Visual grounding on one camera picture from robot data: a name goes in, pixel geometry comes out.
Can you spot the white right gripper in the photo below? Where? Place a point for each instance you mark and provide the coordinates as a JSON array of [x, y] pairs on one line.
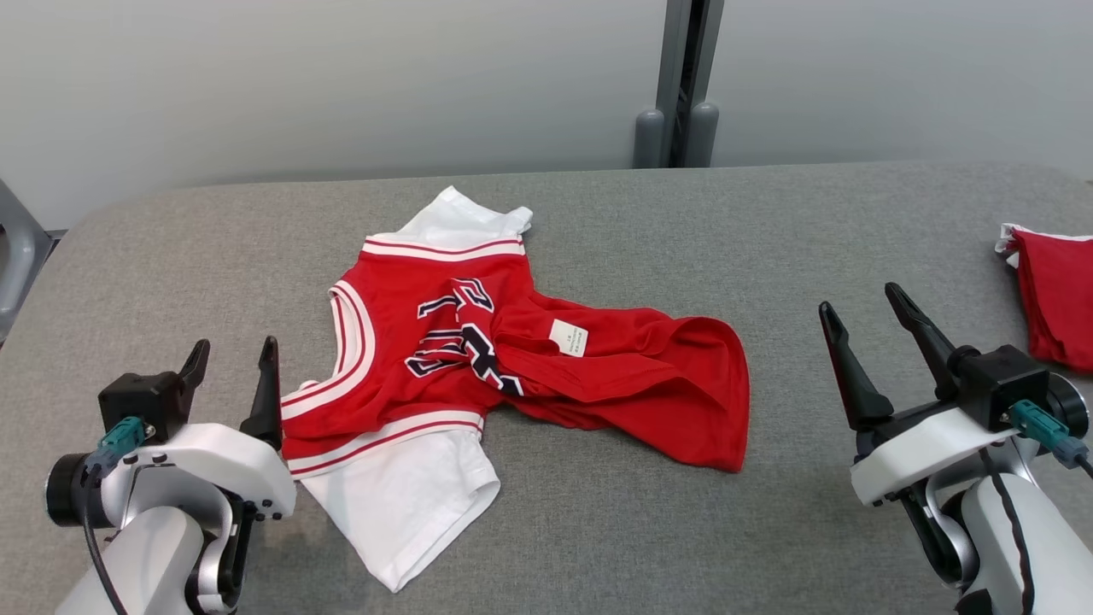
[[914, 453]]

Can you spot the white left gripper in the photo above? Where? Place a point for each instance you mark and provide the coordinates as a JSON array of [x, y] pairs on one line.
[[222, 457]]

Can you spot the red white basketball jersey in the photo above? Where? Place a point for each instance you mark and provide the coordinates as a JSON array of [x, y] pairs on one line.
[[410, 376]]

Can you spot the red shorts white trim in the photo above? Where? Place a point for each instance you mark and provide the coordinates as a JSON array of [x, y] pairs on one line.
[[1063, 299]]

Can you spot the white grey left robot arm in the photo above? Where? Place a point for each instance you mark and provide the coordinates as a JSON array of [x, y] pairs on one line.
[[149, 564]]

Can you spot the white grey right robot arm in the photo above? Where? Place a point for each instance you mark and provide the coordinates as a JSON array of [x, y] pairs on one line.
[[990, 538]]

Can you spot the grey metal table leg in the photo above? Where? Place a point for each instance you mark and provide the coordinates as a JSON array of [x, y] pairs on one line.
[[21, 256]]

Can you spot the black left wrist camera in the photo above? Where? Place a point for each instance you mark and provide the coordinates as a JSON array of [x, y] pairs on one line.
[[141, 401]]

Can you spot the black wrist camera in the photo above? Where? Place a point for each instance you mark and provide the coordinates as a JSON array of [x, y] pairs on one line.
[[141, 401], [1003, 384]]

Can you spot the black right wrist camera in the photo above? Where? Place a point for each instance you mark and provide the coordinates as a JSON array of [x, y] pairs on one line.
[[1003, 384]]

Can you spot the grey cylindrical post foot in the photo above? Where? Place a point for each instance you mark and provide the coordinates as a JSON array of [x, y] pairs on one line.
[[703, 137], [649, 141]]

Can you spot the grey partition post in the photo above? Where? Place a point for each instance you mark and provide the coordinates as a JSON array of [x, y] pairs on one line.
[[675, 51]]

